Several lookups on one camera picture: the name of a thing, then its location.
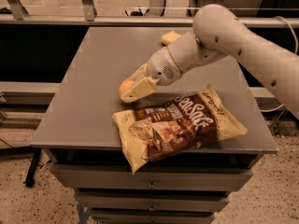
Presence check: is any white cable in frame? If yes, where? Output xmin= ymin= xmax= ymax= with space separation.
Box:
xmin=260 ymin=15 xmax=299 ymax=114

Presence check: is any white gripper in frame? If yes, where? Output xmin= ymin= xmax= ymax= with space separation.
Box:
xmin=120 ymin=48 xmax=182 ymax=104

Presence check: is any yellow sponge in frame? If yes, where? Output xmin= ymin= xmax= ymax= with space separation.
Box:
xmin=162 ymin=31 xmax=180 ymax=46

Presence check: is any grey drawer cabinet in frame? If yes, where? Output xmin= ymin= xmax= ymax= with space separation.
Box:
xmin=33 ymin=27 xmax=277 ymax=224

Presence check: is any black stand leg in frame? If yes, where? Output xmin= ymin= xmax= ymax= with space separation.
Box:
xmin=24 ymin=148 xmax=41 ymax=188

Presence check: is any metal railing frame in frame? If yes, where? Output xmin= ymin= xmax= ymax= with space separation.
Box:
xmin=1 ymin=0 xmax=299 ymax=28

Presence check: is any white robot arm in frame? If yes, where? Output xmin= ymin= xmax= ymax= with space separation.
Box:
xmin=119 ymin=4 xmax=299 ymax=118

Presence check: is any orange fruit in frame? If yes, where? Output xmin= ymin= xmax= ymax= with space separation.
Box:
xmin=119 ymin=80 xmax=134 ymax=94

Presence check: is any brown sea salt chip bag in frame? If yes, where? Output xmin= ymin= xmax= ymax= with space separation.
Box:
xmin=112 ymin=86 xmax=247 ymax=172

